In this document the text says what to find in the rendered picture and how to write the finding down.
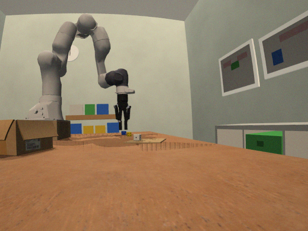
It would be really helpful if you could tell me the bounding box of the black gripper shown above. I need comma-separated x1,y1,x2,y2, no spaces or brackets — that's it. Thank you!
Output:
114,94,131,130

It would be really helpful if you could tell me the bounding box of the white die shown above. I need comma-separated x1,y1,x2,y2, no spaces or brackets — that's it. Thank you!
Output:
133,134,141,141

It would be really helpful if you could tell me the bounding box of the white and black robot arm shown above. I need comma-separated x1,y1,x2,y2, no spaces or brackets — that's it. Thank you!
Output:
24,13,135,120

